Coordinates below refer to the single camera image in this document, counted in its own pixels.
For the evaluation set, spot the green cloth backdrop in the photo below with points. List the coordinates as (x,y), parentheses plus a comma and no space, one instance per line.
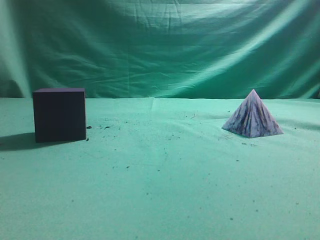
(191,49)

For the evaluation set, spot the marbled white purple square pyramid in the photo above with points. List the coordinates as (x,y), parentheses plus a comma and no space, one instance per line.
(252,119)

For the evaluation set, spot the dark purple cube block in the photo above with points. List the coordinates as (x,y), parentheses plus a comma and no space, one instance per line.
(59,114)

